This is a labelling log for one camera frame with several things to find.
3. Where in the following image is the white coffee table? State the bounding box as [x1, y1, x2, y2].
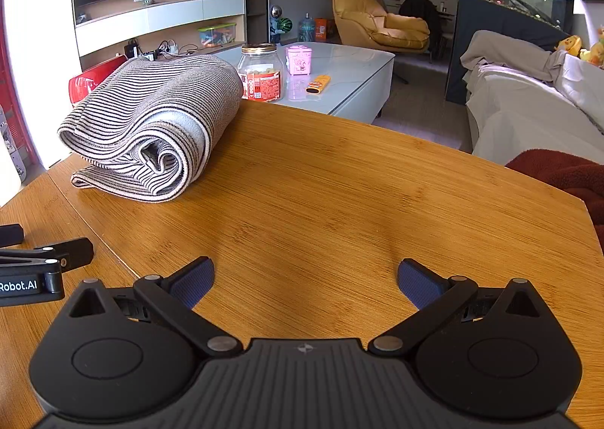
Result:
[203, 41, 396, 124]

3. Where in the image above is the beige blanket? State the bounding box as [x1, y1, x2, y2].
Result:
[460, 30, 567, 83]

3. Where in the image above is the black chair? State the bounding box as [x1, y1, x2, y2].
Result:
[399, 0, 444, 63]

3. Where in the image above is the red frame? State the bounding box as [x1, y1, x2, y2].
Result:
[0, 33, 41, 170]

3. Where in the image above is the pink box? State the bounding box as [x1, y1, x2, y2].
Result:
[284, 45, 314, 77]

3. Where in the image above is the glass jar with red label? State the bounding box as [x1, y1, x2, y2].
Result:
[237, 43, 284, 103]

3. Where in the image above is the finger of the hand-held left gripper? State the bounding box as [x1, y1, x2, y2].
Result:
[0, 237, 94, 274]
[0, 224, 24, 246]

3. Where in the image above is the clear box with green lid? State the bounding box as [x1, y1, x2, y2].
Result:
[197, 23, 237, 46]

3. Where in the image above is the pink and yellow plush toy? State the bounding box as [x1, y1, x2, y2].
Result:
[579, 26, 604, 66]

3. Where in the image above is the yellow armchair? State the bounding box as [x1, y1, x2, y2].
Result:
[325, 0, 431, 55]

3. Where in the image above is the power strip with cables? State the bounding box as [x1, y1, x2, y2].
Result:
[123, 38, 194, 60]

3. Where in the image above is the red barrel stool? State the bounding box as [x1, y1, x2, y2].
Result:
[67, 55, 128, 105]

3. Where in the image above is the blue water bottle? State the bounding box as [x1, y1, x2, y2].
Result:
[297, 12, 316, 42]

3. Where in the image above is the striped knit garment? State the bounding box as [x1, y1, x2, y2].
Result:
[57, 55, 243, 203]

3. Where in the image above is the white and wood TV cabinet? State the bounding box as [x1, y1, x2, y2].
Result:
[73, 0, 248, 74]

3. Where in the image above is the grey sofa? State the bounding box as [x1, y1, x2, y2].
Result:
[465, 30, 604, 166]

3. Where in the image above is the small orange item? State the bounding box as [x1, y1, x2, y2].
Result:
[306, 74, 331, 95]

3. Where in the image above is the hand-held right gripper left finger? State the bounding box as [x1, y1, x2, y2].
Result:
[68, 257, 242, 359]

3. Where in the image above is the dark red fleece garment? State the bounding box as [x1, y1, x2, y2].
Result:
[505, 149, 604, 203]

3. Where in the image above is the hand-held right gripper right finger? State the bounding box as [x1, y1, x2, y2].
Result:
[368, 258, 543, 357]

